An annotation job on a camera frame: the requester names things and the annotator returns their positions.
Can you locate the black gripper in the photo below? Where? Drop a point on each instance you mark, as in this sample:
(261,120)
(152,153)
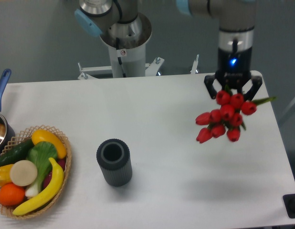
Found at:
(233,71)

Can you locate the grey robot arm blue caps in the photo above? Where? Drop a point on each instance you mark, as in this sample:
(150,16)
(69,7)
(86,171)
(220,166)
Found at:
(125,31)

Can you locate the black device at table edge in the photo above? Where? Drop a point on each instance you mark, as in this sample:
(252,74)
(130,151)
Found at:
(289,202)

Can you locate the blue handled saucepan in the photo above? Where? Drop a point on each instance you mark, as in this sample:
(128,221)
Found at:
(6,131)

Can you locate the yellow bell pepper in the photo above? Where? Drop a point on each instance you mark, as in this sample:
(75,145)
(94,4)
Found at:
(5,174)

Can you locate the green bok choy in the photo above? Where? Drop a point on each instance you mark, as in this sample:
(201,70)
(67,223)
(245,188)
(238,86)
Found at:
(39,155)

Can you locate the red tulip bouquet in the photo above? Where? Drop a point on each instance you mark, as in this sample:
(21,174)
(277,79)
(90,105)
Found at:
(228,119)

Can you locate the yellow banana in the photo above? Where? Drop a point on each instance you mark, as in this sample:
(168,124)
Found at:
(46,195)

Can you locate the beige round disc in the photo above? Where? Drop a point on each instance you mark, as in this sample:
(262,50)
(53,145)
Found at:
(23,173)

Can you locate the dark grey ribbed vase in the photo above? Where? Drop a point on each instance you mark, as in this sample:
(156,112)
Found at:
(113,157)

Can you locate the woven wicker basket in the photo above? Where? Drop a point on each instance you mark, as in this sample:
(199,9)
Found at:
(22,136)

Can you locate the yellow squash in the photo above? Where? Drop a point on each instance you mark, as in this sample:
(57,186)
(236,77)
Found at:
(42,135)

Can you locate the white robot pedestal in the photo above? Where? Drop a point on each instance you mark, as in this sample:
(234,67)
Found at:
(124,63)

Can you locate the white frame at right edge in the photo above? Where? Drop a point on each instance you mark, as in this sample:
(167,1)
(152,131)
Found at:
(287,112)

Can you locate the orange fruit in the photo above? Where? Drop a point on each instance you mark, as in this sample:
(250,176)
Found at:
(11,195)

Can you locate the purple eggplant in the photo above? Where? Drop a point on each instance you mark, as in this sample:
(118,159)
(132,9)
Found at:
(62,163)

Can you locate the dark green cucumber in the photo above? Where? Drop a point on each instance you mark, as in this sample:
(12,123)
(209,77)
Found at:
(17,153)

